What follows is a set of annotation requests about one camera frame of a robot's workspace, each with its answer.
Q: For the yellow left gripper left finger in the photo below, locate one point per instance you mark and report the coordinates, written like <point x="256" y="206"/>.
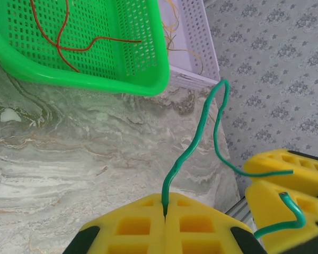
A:
<point x="132" y="227"/>

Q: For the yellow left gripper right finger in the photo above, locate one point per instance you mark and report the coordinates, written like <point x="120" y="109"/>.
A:
<point x="201" y="225"/>

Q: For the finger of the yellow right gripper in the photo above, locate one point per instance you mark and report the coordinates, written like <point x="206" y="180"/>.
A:
<point x="275" y="211"/>
<point x="270" y="164"/>

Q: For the purple plastic basket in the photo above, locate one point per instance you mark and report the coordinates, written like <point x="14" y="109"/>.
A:
<point x="198" y="39"/>

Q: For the green plastic basket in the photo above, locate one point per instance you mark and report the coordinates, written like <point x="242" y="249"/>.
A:
<point x="95" y="80"/>

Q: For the aluminium table side rail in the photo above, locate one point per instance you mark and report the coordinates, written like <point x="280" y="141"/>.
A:
<point x="238" y="214"/>

